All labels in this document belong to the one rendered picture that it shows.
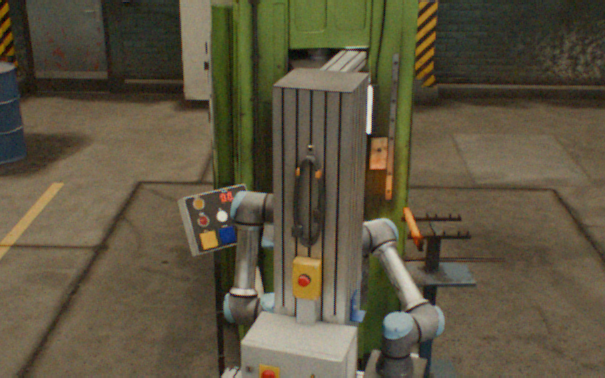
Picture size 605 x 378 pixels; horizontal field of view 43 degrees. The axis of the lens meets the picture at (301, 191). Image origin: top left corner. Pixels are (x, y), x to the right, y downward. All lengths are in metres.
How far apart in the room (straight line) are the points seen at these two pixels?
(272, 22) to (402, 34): 0.66
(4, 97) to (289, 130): 5.67
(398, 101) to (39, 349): 2.56
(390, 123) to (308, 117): 1.72
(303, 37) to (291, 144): 1.49
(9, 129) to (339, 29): 4.71
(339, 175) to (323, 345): 0.55
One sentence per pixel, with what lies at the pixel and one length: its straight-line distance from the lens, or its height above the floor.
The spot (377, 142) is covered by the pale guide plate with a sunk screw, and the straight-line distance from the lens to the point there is 4.02.
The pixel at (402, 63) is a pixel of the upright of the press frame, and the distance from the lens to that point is 3.96.
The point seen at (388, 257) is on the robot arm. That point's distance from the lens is 3.14.
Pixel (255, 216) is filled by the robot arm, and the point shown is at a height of 1.37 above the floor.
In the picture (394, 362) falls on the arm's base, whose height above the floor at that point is 0.89.
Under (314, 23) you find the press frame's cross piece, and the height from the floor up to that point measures 1.95.
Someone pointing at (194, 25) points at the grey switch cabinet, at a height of 0.99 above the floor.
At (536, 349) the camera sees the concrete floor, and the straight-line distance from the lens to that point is 4.90.
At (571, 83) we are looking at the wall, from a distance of 10.31.
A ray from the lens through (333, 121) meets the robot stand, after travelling 2.32.
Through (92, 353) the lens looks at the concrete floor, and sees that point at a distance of 4.79.
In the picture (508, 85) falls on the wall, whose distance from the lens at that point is 10.10.
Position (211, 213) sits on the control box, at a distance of 3.71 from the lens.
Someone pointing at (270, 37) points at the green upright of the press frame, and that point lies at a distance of 3.79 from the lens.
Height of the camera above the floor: 2.62
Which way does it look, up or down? 23 degrees down
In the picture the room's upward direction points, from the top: straight up
